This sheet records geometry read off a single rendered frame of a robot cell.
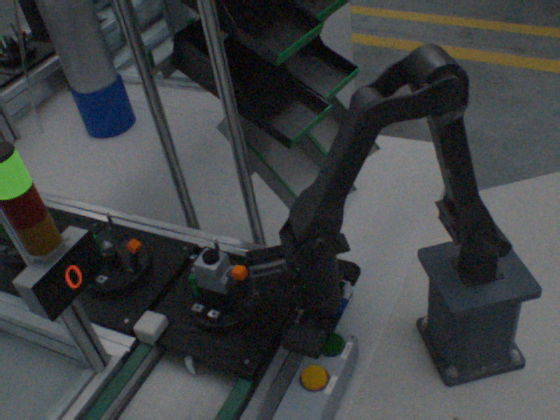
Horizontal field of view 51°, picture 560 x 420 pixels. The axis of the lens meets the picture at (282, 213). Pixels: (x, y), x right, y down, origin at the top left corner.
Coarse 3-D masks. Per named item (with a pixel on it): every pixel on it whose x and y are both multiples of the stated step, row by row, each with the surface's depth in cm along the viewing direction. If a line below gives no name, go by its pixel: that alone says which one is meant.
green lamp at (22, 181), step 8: (16, 152) 72; (8, 160) 70; (16, 160) 71; (0, 168) 70; (8, 168) 71; (16, 168) 72; (24, 168) 73; (0, 176) 70; (8, 176) 71; (16, 176) 72; (24, 176) 73; (0, 184) 71; (8, 184) 71; (16, 184) 72; (24, 184) 73; (0, 192) 72; (8, 192) 72; (16, 192) 73
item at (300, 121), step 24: (192, 24) 106; (192, 48) 102; (240, 48) 114; (192, 72) 106; (240, 72) 111; (264, 72) 113; (288, 72) 110; (216, 96) 107; (240, 96) 103; (264, 96) 109; (288, 96) 111; (312, 96) 110; (264, 120) 103; (288, 120) 107; (312, 120) 108; (288, 144) 103
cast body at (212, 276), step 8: (208, 248) 102; (200, 256) 100; (208, 256) 99; (216, 256) 99; (224, 256) 100; (200, 264) 99; (208, 264) 99; (216, 264) 98; (224, 264) 100; (192, 272) 104; (200, 272) 100; (208, 272) 99; (216, 272) 98; (224, 272) 101; (200, 280) 102; (208, 280) 100; (216, 280) 99; (224, 280) 100; (232, 280) 101; (208, 288) 102; (216, 288) 101; (224, 288) 100
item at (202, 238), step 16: (64, 208) 138; (80, 208) 138; (96, 208) 136; (128, 224) 130; (144, 224) 130; (160, 224) 129; (176, 224) 128; (192, 240) 123; (208, 240) 123; (224, 240) 122; (240, 240) 121; (112, 336) 106; (128, 336) 105; (112, 352) 103; (128, 352) 104
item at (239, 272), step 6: (228, 270) 100; (234, 270) 98; (240, 270) 98; (228, 276) 100; (234, 276) 98; (240, 276) 98; (240, 282) 99; (246, 282) 100; (240, 288) 100; (246, 288) 101; (246, 294) 101; (246, 300) 102
